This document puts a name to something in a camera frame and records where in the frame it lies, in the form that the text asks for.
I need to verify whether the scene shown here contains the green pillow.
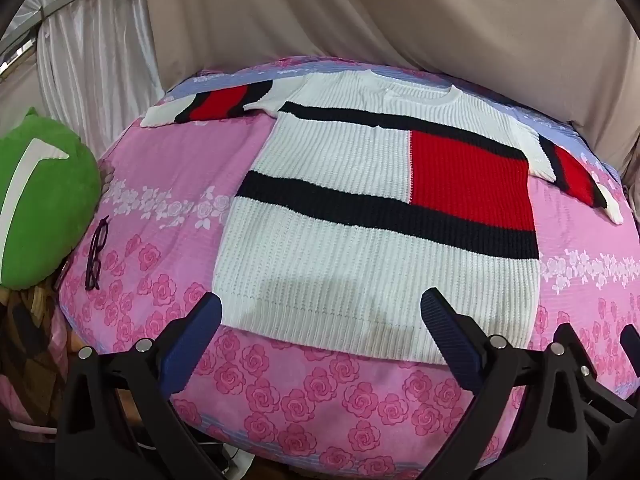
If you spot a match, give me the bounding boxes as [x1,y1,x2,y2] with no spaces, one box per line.
[0,106,102,291]

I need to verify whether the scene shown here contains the white curtain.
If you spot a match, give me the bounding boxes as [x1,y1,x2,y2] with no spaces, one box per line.
[0,0,163,148]

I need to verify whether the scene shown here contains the dark-framed eyeglasses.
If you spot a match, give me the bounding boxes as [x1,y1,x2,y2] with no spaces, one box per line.
[84,215,111,292]

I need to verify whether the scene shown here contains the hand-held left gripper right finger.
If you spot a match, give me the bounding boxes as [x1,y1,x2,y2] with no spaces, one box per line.
[420,287,548,480]

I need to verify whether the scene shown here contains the white red black knit sweater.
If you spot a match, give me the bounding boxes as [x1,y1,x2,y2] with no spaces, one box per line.
[140,69,626,365]

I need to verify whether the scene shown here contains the brown patterned blanket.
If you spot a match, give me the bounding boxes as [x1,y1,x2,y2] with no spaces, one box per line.
[0,260,76,436]

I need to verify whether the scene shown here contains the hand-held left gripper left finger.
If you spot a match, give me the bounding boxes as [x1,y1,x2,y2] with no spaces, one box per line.
[55,291,226,480]

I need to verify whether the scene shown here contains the curved metal curtain rail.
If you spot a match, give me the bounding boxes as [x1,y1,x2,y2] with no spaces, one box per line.
[0,0,146,56]

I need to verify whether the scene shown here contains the beige hanging cloth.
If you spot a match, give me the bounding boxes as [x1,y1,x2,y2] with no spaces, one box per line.
[142,0,640,181]

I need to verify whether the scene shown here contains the pink floral bed sheet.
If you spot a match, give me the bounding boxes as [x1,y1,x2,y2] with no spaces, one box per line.
[52,57,640,480]

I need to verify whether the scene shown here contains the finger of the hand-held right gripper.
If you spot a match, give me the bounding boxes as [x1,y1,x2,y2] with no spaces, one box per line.
[537,322,637,480]
[619,324,640,362]

